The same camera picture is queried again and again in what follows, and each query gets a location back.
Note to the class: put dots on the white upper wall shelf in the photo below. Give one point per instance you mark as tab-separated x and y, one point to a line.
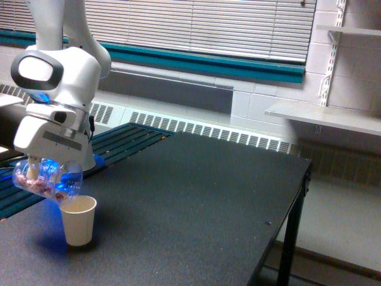
348	30

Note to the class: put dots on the white lower wall shelf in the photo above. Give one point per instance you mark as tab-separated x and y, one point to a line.
346	119

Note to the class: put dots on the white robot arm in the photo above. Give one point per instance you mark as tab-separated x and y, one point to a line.
66	19

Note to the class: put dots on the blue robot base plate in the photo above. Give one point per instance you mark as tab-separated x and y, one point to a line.
99	162

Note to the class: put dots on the clear plastic cup with candy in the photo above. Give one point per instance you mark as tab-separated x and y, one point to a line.
68	189

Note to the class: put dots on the black table leg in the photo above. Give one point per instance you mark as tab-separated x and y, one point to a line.
291	233

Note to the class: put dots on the white window blinds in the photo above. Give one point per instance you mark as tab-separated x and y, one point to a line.
258	30

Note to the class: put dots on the white radiator vent cover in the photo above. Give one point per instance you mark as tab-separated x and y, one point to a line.
110	113

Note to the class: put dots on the white wall shelf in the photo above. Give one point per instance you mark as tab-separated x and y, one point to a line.
346	119
348	30

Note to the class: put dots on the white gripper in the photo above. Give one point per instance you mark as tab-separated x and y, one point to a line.
55	131

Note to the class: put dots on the white paper cup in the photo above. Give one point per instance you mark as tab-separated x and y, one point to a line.
78	217

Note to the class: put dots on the white slotted shelf rail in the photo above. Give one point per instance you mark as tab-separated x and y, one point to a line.
327	80

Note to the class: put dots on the teal window sill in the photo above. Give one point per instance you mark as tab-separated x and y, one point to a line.
193	64

